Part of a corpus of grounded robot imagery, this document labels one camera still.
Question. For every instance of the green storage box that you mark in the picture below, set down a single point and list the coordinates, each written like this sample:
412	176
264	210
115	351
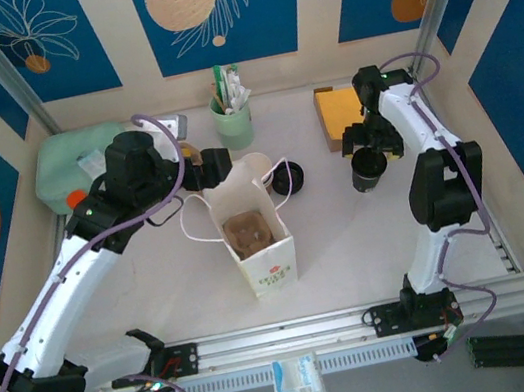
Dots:
59	166

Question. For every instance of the brown cardboard napkin tray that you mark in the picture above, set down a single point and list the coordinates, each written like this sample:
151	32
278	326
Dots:
331	143

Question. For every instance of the left aluminium side rail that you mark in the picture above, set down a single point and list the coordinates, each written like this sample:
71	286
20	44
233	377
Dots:
62	223

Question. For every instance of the left aluminium frame post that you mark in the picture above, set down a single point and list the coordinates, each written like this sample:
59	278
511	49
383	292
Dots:
0	64

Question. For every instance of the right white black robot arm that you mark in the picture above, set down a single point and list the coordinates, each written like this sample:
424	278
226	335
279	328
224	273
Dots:
419	122

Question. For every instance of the orange capped small bottle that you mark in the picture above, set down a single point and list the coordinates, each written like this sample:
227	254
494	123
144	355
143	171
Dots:
75	198

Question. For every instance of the long aluminium base rail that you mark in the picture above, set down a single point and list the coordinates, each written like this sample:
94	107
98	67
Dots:
287	336

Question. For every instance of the small clear wipe sachet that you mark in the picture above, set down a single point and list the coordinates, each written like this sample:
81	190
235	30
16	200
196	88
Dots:
88	163

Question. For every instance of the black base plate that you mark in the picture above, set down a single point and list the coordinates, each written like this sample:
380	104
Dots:
184	359
386	321

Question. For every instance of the green white stick packet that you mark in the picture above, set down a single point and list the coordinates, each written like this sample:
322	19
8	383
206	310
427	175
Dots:
221	84

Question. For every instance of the mint green holder cup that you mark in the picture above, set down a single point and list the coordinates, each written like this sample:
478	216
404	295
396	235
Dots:
232	127

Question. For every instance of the wooden stirrer sticks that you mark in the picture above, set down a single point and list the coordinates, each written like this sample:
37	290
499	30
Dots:
217	98

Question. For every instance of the white paper carry bag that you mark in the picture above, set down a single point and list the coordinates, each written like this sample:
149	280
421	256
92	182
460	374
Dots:
271	275

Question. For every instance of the white blue wipes pack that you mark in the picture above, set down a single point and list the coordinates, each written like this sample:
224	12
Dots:
297	382

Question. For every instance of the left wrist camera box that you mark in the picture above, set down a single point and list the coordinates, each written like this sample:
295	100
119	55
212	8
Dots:
176	126

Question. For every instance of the black ridged block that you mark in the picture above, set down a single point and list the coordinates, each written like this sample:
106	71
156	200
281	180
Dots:
508	351

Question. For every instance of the white paper sachets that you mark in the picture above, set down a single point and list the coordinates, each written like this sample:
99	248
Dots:
239	88

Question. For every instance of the black plastic cup lid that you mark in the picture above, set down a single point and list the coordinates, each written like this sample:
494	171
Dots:
369	162

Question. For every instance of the paper coffee cups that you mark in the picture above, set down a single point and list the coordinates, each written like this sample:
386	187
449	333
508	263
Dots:
256	164

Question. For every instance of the stack of black lids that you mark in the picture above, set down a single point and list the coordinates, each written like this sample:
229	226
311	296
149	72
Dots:
291	175

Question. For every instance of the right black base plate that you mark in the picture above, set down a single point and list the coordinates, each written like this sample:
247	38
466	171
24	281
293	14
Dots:
386	321

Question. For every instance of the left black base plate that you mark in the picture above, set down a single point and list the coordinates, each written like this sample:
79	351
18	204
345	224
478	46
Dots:
184	359

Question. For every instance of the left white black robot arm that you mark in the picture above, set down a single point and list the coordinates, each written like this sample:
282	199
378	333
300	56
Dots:
52	304

